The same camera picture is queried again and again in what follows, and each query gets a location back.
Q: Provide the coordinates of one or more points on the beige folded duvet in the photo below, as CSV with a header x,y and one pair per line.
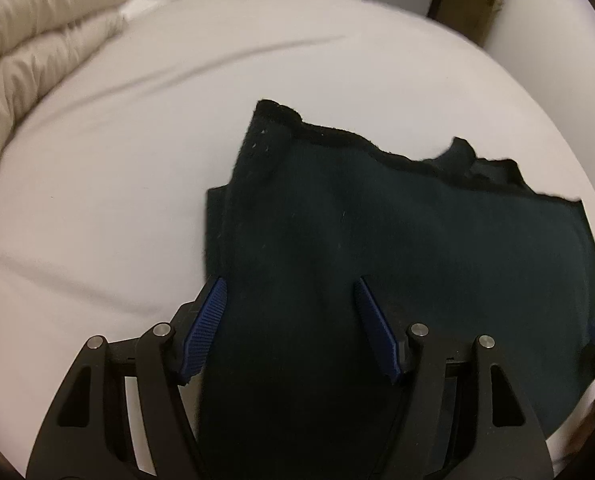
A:
x,y
44,41

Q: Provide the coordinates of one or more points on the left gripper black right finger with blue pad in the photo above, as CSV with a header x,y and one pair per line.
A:
x,y
454,409

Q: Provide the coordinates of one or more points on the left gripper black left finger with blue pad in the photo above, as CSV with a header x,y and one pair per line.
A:
x,y
86,431

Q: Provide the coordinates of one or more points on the dark green knit garment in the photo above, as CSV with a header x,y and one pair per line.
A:
x,y
458,242

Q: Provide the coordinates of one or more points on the white bed mattress sheet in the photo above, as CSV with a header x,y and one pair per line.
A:
x,y
102,186

